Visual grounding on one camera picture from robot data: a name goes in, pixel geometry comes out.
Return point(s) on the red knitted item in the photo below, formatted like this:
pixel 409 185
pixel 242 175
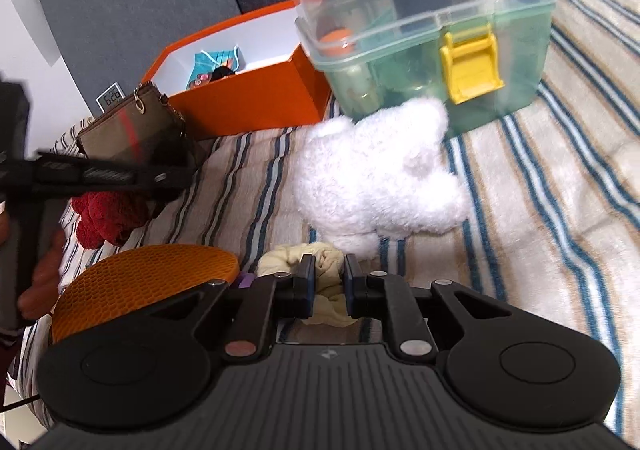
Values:
pixel 105 220

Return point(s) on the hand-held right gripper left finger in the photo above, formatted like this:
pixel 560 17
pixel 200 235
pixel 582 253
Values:
pixel 306 287

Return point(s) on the clear plastic storage box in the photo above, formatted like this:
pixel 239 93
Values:
pixel 410 79

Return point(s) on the white plush toy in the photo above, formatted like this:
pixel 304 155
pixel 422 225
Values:
pixel 370 180

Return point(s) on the orange cardboard box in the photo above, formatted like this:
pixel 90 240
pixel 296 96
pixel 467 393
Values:
pixel 240 104

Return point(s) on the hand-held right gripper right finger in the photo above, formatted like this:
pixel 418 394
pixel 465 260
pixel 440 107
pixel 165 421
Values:
pixel 352 287

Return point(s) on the orange silicone mat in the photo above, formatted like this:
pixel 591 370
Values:
pixel 150 270

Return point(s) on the white digital clock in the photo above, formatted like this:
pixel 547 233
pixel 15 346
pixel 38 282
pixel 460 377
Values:
pixel 110 97

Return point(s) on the purple plush cloth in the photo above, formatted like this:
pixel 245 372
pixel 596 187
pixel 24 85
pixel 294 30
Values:
pixel 245 281

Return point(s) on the person's left hand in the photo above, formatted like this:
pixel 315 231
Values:
pixel 42 280

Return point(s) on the orange cap bottle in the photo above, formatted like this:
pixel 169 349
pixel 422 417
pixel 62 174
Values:
pixel 337 40

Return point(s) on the black scrunchie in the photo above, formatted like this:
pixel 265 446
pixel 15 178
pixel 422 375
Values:
pixel 220 74

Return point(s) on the teal printed face mask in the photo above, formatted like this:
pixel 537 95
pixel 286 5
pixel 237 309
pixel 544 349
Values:
pixel 210 60

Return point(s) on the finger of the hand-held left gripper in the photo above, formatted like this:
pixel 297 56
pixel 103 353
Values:
pixel 167 178

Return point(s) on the cream cloth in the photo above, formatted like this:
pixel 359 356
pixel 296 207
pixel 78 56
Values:
pixel 327 260

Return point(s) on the brown plaid zipper pouch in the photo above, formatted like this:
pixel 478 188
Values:
pixel 115 137

